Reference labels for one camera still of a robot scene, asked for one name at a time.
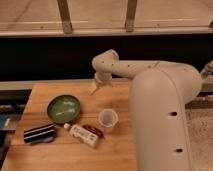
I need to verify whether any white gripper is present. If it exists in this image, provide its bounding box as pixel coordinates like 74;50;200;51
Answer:
89;72;112;95

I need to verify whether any dark red snack packet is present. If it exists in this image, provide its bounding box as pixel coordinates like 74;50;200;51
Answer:
83;125;104;138

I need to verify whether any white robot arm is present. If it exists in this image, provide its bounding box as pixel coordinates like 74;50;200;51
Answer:
92;49;202;171

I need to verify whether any left metal railing post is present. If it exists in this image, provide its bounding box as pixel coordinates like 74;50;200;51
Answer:
57;0;73;34

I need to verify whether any green bowl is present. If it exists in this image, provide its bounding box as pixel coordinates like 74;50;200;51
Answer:
47;95;81;124

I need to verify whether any black white striped object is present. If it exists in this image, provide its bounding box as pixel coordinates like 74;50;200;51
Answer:
23;124;56;144

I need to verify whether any metal railing post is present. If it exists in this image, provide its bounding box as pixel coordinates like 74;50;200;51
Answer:
57;0;73;34
125;0;137;32

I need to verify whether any white bottle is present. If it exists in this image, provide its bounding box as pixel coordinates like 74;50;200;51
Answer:
64;123;99;148

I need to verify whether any right metal railing post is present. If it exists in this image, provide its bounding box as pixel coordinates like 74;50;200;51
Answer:
125;0;137;32

